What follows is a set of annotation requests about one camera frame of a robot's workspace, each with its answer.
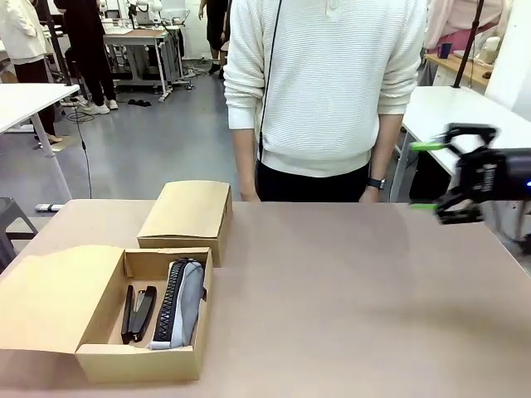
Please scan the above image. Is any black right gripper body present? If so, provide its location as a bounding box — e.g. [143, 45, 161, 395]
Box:
[455, 147, 512, 205]

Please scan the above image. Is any grey zippered pencil case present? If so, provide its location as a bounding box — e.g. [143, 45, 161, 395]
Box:
[149, 256, 207, 352]

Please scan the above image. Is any black stapler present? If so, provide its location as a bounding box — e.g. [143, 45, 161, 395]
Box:
[120, 284, 158, 345]

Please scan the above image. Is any person's right forearm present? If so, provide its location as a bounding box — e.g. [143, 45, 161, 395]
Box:
[231, 125, 259, 190]

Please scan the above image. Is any person's left forearm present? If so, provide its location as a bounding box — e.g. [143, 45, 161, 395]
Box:
[370, 112, 404, 182]

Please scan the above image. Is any closed brown cardboard box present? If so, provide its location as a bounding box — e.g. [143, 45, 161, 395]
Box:
[136, 181, 234, 268]

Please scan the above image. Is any open brown cardboard box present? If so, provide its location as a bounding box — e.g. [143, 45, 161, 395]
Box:
[0, 244, 215, 382]

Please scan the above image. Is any person's left hand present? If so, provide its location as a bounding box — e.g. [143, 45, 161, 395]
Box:
[358, 187, 386, 204]

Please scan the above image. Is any person's right hand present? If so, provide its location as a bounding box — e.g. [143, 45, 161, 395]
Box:
[239, 183, 262, 203]

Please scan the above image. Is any white table with black pole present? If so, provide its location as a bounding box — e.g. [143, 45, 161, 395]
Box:
[388, 85, 531, 204]

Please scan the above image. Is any wooden workbench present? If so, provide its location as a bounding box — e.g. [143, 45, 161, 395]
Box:
[424, 51, 491, 89]

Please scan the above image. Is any black tripod pole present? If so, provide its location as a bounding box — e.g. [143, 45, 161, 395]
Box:
[451, 0, 487, 90]

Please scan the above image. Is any beige jar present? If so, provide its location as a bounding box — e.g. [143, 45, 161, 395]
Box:
[485, 36, 502, 65]

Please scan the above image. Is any person torso in white sweater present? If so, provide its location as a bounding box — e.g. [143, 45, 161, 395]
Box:
[223, 0, 429, 203]

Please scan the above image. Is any bystander in pink top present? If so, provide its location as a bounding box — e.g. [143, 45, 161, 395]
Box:
[426, 0, 516, 55]

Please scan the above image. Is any bystander in black shorts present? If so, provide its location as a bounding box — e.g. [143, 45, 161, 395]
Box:
[197, 0, 230, 76]

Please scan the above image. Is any bystander in black clothes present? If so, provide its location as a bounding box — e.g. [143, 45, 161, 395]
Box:
[53, 0, 120, 116]

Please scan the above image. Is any black stand pole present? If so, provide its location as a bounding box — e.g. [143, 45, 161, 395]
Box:
[42, 0, 90, 101]

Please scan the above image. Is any white side table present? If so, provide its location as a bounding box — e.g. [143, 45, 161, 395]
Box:
[0, 84, 81, 201]

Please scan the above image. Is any bystander in white jacket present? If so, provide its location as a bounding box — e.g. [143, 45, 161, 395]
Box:
[0, 0, 64, 146]

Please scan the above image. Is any black metal stool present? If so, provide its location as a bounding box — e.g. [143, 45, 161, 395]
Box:
[0, 197, 41, 273]

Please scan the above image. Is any black lanyard cord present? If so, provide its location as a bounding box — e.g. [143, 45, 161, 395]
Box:
[256, 0, 284, 162]

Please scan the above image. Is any background desk with white frame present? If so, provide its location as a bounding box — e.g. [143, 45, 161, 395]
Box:
[102, 27, 196, 104]

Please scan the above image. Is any black hanging floor cable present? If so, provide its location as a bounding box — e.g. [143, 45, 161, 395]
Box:
[73, 97, 94, 198]

